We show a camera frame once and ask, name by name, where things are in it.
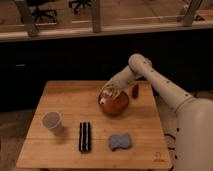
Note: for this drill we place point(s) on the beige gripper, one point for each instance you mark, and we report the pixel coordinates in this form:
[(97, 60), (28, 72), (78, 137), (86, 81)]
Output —
[(116, 84)]

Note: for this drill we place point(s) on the clear plastic bottle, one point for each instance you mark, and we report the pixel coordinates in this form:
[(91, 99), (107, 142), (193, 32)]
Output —
[(105, 95)]

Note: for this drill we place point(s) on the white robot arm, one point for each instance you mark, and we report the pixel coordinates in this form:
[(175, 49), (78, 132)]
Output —
[(194, 139)]

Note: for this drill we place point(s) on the orange ceramic bowl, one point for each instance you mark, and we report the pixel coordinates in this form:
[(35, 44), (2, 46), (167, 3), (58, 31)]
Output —
[(114, 106)]

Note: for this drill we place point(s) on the small red object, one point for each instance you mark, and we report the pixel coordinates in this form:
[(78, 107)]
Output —
[(135, 91)]

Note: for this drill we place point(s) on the black white striped block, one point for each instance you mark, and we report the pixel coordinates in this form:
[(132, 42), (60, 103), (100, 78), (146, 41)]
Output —
[(85, 137)]

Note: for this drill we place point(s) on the blue sponge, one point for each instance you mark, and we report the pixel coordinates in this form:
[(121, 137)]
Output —
[(120, 142)]

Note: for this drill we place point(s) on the grey plastic cup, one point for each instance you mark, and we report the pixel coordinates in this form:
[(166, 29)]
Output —
[(52, 122)]

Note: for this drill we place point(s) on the black office chair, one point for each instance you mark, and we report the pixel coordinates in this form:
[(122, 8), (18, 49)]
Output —
[(38, 13)]

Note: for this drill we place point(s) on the wooden railing beam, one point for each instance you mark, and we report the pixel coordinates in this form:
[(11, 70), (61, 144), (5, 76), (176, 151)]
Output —
[(54, 31)]

